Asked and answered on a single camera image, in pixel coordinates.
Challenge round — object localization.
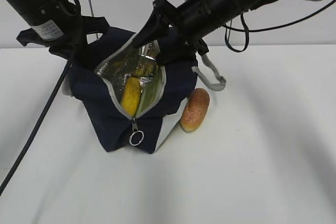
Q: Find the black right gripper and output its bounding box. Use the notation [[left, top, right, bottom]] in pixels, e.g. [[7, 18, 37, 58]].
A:
[[131, 0, 210, 65]]

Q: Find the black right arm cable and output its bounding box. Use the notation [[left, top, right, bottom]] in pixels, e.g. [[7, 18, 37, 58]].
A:
[[223, 0, 336, 52]]

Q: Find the green lid glass container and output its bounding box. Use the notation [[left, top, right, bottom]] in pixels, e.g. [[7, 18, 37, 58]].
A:
[[136, 72, 166, 117]]

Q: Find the yellow banana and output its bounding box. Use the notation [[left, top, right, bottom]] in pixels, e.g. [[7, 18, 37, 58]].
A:
[[120, 62, 158, 116]]

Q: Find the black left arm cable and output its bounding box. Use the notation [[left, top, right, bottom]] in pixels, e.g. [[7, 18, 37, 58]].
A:
[[0, 0, 82, 190]]

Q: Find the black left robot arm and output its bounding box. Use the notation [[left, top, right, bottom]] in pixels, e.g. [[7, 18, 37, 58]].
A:
[[6, 0, 109, 68]]

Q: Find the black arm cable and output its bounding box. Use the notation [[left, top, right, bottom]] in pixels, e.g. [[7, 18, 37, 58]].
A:
[[0, 0, 82, 190], [223, 0, 336, 52]]

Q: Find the brown bread roll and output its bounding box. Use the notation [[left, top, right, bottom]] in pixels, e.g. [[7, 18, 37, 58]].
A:
[[180, 88, 210, 132]]

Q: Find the navy insulated lunch bag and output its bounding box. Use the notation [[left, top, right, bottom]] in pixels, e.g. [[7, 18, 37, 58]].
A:
[[62, 27, 226, 154]]

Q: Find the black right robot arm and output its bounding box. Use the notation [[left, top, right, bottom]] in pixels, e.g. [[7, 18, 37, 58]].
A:
[[132, 0, 322, 65]]

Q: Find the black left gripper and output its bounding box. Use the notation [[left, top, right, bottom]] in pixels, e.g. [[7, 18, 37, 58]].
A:
[[16, 0, 109, 64]]

